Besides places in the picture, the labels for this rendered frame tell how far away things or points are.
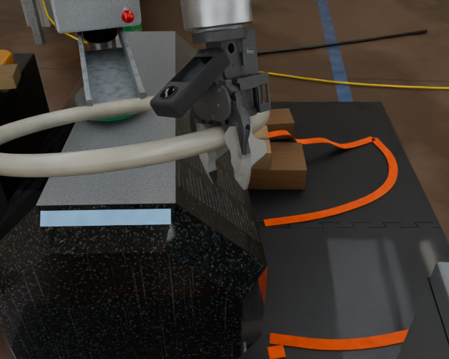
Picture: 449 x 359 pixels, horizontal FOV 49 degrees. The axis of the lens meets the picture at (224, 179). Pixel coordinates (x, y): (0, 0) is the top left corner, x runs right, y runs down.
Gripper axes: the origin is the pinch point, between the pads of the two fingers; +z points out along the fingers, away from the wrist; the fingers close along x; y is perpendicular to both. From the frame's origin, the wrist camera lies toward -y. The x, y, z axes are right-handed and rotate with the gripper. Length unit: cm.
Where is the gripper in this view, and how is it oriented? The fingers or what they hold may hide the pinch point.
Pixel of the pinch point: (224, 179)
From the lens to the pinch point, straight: 69.1
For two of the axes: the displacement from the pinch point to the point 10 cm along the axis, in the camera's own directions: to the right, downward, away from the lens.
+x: -7.1, -1.4, 7.0
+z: 1.1, 9.5, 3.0
